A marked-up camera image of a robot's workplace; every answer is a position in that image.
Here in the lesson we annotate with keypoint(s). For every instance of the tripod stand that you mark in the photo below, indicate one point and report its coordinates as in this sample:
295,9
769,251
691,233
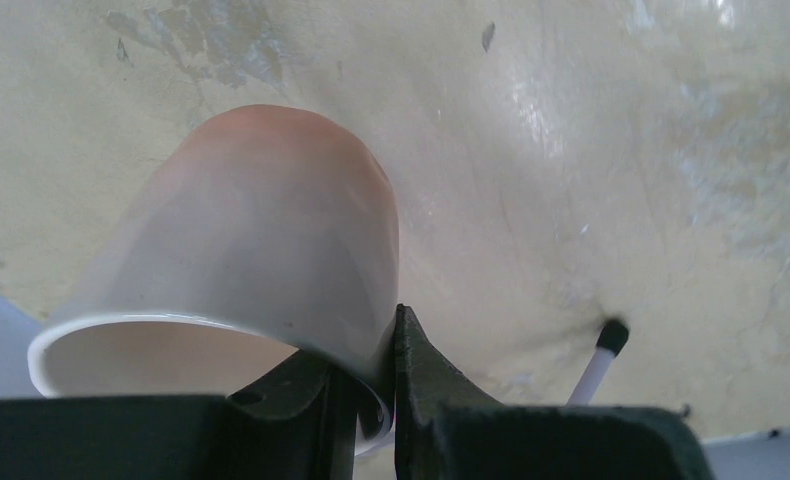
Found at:
612,339

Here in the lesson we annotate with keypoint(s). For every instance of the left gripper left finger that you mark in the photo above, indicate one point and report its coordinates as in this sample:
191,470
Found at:
304,415

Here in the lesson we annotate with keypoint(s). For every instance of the pink white mug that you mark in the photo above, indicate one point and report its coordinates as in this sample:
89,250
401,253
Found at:
269,231

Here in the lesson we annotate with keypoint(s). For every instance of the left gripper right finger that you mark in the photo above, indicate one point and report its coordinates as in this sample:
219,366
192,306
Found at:
447,427

